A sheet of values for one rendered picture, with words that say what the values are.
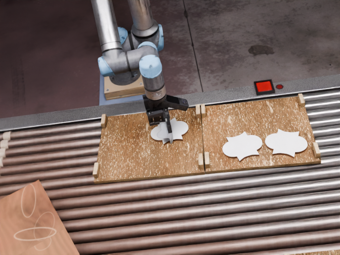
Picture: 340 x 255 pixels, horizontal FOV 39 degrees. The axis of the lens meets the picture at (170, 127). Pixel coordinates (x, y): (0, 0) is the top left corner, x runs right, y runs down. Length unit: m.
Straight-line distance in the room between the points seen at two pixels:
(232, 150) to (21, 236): 0.79
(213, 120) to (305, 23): 2.36
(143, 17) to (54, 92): 1.94
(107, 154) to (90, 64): 2.19
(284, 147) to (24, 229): 0.94
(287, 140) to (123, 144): 0.63
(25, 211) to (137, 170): 0.42
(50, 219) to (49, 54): 2.81
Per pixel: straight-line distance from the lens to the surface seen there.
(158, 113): 1.77
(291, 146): 1.79
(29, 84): 4.02
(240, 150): 1.78
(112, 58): 1.75
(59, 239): 1.56
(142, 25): 2.04
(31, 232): 1.61
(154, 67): 1.64
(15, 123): 2.20
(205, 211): 1.66
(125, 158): 1.84
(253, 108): 1.96
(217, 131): 1.87
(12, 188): 1.93
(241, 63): 3.73
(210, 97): 2.05
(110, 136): 1.94
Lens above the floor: 2.26
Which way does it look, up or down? 44 degrees down
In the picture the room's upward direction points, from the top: 11 degrees counter-clockwise
